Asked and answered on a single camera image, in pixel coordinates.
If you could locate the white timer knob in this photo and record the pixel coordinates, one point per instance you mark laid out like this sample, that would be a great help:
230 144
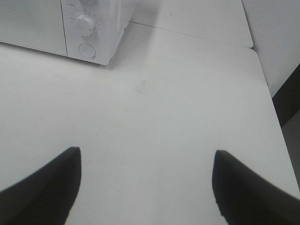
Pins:
85 25

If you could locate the white upper power knob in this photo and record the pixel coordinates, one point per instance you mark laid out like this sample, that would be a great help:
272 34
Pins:
89 3

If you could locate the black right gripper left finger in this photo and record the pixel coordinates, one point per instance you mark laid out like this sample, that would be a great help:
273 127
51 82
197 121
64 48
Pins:
45 197

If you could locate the white microwave oven body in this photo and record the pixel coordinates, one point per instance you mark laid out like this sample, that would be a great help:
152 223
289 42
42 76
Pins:
111 18

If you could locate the white microwave door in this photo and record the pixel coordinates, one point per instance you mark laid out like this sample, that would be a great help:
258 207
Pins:
36 24

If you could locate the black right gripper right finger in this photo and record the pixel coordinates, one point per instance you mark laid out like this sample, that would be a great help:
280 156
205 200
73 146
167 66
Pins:
245 198

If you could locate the round white door button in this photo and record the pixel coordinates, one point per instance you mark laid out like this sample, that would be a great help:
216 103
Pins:
87 50

